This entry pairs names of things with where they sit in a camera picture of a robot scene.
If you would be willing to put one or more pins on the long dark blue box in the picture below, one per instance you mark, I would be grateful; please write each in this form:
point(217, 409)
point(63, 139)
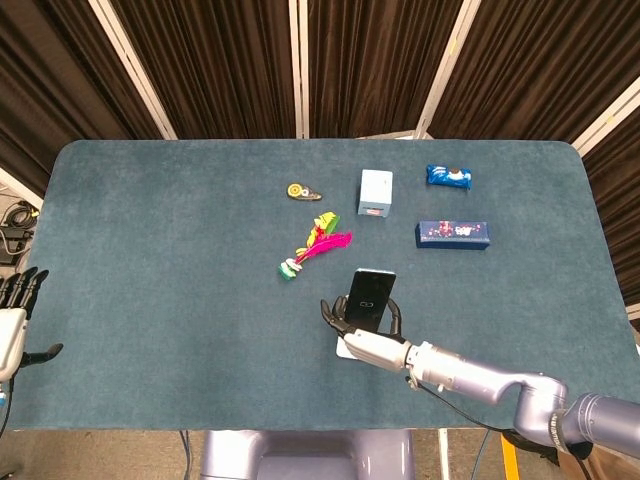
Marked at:
point(450, 235)

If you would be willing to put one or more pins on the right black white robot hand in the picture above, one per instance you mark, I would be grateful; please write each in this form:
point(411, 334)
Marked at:
point(375, 347)

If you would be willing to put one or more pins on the black smartphone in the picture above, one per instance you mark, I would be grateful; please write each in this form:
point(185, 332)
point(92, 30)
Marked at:
point(370, 300)

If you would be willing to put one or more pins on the light blue cardboard box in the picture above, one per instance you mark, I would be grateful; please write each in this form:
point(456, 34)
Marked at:
point(375, 192)

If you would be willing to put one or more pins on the white partition frame post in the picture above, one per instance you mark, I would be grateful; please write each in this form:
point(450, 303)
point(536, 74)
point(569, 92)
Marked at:
point(300, 70)
point(135, 70)
point(607, 117)
point(447, 70)
point(20, 187)

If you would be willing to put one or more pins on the brown pleated curtain panel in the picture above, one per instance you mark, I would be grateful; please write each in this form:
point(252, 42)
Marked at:
point(215, 65)
point(50, 75)
point(375, 65)
point(540, 65)
point(620, 200)

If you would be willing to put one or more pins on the blue fabric table cover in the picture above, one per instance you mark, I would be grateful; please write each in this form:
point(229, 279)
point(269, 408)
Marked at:
point(150, 300)

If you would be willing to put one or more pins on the black yellow correction tape dispenser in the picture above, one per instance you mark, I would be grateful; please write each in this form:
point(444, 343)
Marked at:
point(300, 191)

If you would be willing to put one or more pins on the blue cookie snack packet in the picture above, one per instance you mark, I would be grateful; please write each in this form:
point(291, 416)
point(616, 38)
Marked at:
point(447, 177)

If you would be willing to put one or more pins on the white folding phone stand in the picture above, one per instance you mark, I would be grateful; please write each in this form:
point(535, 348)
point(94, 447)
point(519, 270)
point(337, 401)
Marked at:
point(342, 351)

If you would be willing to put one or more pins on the feather shuttlecock with green base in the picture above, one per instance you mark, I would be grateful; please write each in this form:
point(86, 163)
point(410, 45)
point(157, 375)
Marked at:
point(325, 245)

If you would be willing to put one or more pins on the silver robot torso base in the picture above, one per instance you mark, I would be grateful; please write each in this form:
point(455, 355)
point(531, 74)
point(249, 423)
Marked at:
point(230, 455)

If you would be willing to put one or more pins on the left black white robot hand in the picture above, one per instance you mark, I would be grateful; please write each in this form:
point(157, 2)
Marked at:
point(11, 340)

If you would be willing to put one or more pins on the white table leg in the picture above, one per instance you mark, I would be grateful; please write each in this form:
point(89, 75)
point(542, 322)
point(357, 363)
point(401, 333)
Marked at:
point(444, 455)

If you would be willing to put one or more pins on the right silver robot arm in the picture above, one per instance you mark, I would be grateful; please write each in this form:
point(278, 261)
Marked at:
point(475, 372)

